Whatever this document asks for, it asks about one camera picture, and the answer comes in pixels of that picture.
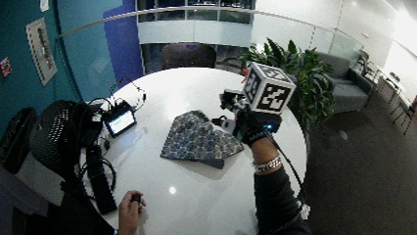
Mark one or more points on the framed wall poster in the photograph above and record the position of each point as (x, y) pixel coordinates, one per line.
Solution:
(41, 50)

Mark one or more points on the white marker cube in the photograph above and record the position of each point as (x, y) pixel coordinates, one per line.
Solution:
(267, 88)

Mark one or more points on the small black monitor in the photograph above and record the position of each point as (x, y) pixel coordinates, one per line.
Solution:
(120, 121)

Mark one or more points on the red wall sign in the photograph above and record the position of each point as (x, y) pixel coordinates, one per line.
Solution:
(5, 67)

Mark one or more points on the metal handrail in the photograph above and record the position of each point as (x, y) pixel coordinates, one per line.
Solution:
(194, 9)

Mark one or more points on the grey sofa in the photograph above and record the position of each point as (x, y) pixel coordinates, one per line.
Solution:
(346, 88)

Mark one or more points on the white wall paper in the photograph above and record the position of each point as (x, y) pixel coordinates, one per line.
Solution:
(44, 5)

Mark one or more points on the small black clicker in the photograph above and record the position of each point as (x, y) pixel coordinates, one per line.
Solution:
(136, 198)

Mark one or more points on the dark round-backed chair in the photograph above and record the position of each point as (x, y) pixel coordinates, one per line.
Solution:
(187, 56)

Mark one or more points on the blue floral patterned cloth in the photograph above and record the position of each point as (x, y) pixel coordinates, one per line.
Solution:
(197, 138)

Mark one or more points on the long black power strip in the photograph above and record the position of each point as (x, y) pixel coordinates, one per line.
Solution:
(100, 182)

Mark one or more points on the green potted plant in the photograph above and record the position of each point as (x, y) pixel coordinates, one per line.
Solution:
(310, 84)

